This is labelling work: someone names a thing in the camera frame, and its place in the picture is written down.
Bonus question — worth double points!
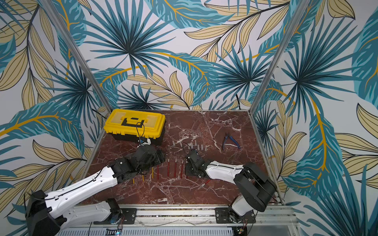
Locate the red carving knife angled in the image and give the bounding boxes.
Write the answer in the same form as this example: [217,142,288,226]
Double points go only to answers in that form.
[198,180,211,189]

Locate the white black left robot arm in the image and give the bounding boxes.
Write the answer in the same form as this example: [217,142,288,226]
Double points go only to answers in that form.
[25,145,165,236]

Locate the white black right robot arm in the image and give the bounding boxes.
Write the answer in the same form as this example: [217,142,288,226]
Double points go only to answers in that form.
[184,149,277,223]

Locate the yellow black plastic toolbox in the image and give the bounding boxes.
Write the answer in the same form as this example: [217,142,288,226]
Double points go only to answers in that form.
[104,109,166,146]

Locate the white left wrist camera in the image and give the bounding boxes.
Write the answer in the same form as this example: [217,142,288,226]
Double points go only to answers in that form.
[139,137,151,146]

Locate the blue handled pliers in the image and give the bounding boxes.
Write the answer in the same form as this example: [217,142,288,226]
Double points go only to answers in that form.
[221,133,241,151]

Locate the aluminium front frame rail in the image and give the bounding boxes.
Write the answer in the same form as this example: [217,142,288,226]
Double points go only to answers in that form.
[61,204,299,230]

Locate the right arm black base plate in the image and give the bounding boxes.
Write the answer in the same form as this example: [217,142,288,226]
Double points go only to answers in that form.
[215,207,256,224]

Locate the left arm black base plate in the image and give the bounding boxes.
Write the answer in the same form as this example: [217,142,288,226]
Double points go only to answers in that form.
[110,208,137,225]

